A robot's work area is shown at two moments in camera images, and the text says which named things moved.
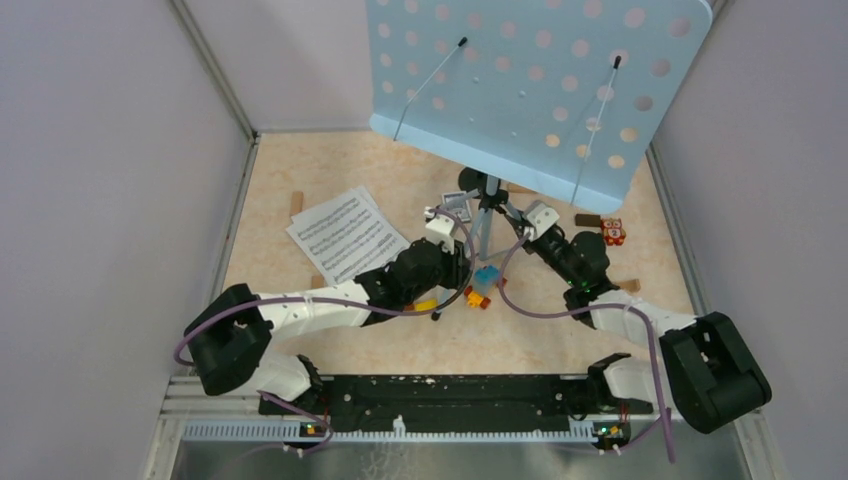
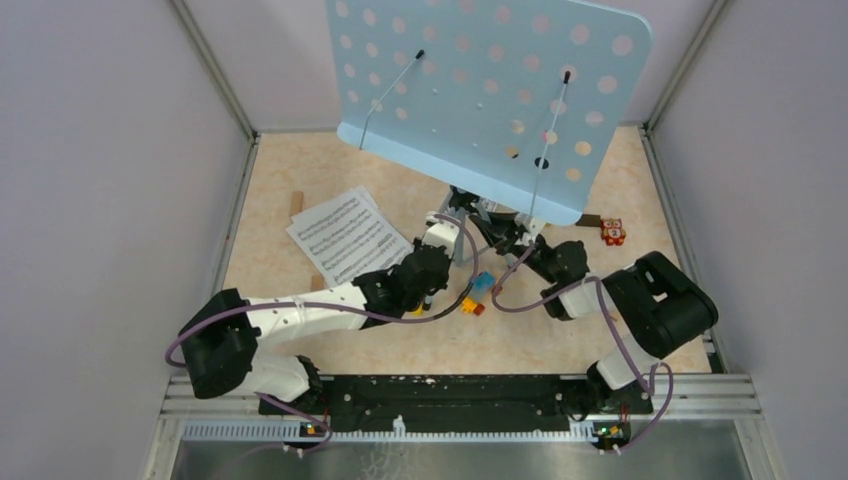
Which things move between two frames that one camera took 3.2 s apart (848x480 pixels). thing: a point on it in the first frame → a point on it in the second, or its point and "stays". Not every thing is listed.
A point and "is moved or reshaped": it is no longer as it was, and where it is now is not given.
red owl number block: (613, 231) stays
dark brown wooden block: (588, 220) stays
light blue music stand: (555, 100) is moved or reshaped
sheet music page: (348, 236) stays
